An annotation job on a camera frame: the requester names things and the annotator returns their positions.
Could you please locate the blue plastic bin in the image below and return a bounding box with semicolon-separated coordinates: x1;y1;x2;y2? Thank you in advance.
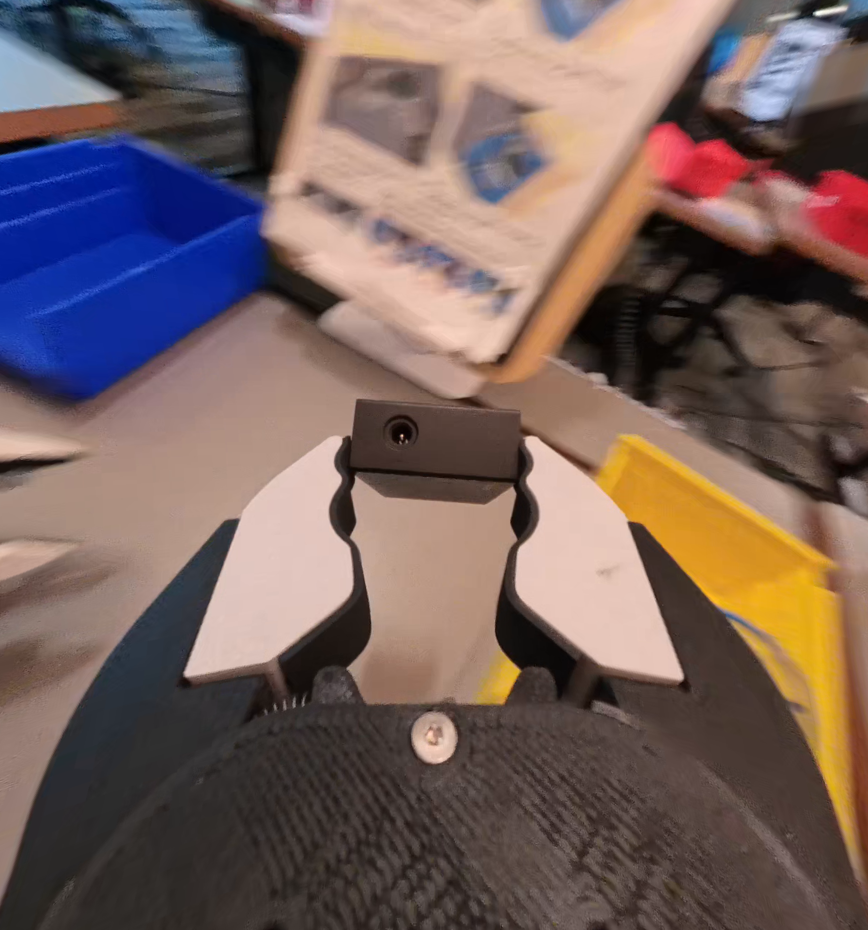
0;134;269;402

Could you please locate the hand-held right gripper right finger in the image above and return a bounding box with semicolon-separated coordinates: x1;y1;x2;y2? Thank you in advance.
495;435;686;703

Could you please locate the blue ethernet cable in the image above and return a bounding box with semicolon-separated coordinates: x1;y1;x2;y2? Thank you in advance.
725;610;819;716

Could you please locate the wooden work table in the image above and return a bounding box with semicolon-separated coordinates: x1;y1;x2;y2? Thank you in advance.
652;185;868;292

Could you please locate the yellow plastic bin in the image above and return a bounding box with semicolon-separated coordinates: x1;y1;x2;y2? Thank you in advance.
476;434;865;880

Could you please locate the small red bin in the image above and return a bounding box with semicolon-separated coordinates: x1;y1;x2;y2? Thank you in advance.
805;170;868;248
645;124;751;197

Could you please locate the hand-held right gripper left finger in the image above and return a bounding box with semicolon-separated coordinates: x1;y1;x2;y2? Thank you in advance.
183;435;372;695

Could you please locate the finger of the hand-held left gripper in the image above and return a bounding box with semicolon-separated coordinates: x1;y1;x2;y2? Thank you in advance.
0;425;90;484
0;539;82;586

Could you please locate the wooden clipboard with sheet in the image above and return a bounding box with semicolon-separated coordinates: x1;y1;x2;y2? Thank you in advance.
739;22;842;121

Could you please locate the black network switch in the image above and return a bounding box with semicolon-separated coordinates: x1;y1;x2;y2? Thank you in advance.
350;398;522;506

